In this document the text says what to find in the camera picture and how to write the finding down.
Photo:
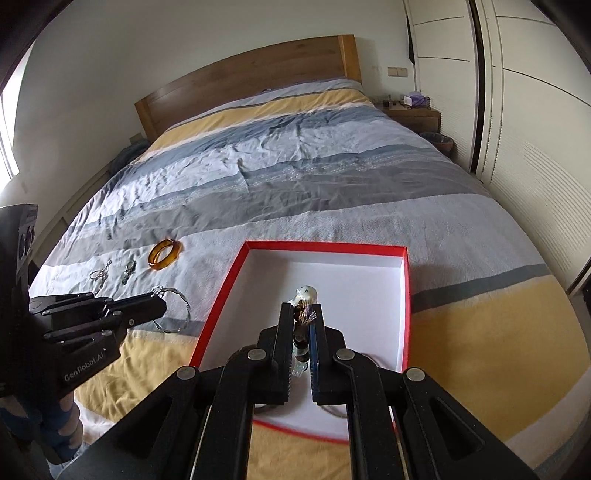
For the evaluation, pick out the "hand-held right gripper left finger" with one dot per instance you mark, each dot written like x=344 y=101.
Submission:
x=282 y=344

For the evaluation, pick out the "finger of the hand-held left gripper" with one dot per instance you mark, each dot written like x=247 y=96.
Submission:
x=138 y=317
x=138 y=303

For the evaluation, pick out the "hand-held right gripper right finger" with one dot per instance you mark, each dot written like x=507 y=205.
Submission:
x=314 y=353

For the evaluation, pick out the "green dial silver watch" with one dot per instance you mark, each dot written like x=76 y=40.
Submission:
x=128 y=271

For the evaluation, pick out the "amber bangle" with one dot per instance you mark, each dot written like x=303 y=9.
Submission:
x=153 y=259

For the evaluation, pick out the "large silver bangle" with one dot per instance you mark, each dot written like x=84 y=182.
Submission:
x=188 y=314

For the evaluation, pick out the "red jewelry box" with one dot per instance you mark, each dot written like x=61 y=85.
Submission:
x=351 y=286

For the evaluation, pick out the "person's left hand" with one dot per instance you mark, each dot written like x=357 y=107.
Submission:
x=60 y=429

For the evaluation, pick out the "dark blue clothing pile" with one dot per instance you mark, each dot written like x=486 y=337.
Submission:
x=129 y=157

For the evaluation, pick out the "bed with striped duvet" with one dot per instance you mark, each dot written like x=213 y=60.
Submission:
x=300 y=184

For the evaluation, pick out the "window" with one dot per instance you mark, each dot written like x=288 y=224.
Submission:
x=7 y=129

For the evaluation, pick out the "dark waste bin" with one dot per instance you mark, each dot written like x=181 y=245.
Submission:
x=436 y=144

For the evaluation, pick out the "wooden headboard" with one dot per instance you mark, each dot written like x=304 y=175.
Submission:
x=240 y=78

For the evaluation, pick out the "wooden nightstand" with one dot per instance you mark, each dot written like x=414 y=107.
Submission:
x=415 y=121

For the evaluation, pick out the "small nightstand gadgets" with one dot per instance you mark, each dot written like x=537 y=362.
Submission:
x=388 y=102

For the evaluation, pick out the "purple tissue box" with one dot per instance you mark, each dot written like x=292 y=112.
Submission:
x=415 y=99

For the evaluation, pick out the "white sliding wardrobe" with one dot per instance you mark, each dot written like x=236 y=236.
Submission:
x=531 y=138

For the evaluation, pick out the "wall socket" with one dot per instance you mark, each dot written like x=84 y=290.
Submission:
x=136 y=138

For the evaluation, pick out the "beige wall switch plate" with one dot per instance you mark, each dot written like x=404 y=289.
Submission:
x=397 y=71

